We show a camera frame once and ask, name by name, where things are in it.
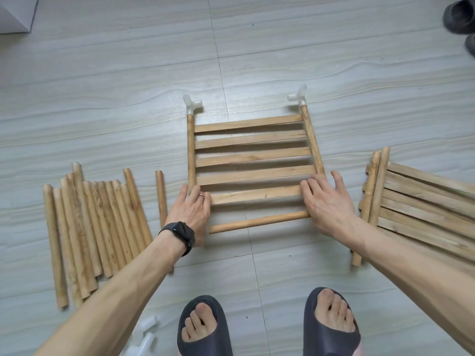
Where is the person's left hand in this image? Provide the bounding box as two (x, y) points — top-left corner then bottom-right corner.
(165, 183), (212, 249)

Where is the person's right hand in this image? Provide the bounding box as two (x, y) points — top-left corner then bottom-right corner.
(299, 170), (365, 249)

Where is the single wooden stick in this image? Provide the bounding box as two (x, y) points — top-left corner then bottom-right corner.
(209, 210), (311, 234)
(155, 170), (175, 275)

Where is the slatted wooden shelf panel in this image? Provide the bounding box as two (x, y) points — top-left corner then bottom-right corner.
(351, 146), (475, 267)
(186, 103), (326, 220)

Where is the pile of wooden dowels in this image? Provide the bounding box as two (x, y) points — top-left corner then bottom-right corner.
(42, 162), (154, 309)

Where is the pile of white connectors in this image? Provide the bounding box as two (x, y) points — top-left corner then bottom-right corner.
(128, 315), (160, 356)

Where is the person's right forearm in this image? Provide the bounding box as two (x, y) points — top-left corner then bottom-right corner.
(349, 222), (475, 353)

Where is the person's left forearm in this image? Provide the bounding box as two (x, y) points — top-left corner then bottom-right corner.
(33, 233), (187, 356)

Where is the person's black sandal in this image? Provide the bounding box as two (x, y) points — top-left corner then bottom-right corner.
(303, 287), (362, 356)
(177, 295), (234, 356)

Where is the black smartwatch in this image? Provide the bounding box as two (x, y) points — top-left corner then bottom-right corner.
(159, 221), (196, 257)

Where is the white box cabinet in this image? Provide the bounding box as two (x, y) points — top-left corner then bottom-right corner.
(0, 0), (40, 34)

